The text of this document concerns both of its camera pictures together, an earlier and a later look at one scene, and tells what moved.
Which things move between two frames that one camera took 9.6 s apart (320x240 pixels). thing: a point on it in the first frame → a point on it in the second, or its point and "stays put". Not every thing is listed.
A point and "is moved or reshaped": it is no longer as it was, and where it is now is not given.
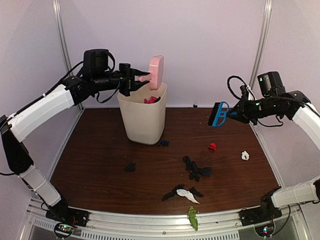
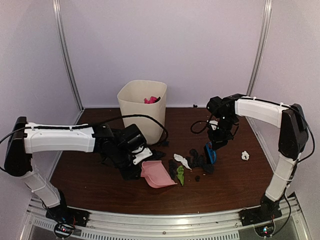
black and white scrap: x=182 y=186 → x=172 y=166
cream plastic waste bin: x=144 y=111 stays put
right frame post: x=263 y=43 stays put
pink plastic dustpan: x=156 y=68 → x=156 y=175
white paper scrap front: x=184 y=193 → x=180 y=158
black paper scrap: x=195 y=171 → x=195 y=159
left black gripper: x=131 y=85 → x=129 y=175
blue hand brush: x=218 y=114 is moved or reshaped
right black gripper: x=241 y=108 → x=218 y=142
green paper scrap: x=192 y=214 → x=180 y=174
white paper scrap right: x=245 y=156 stays put
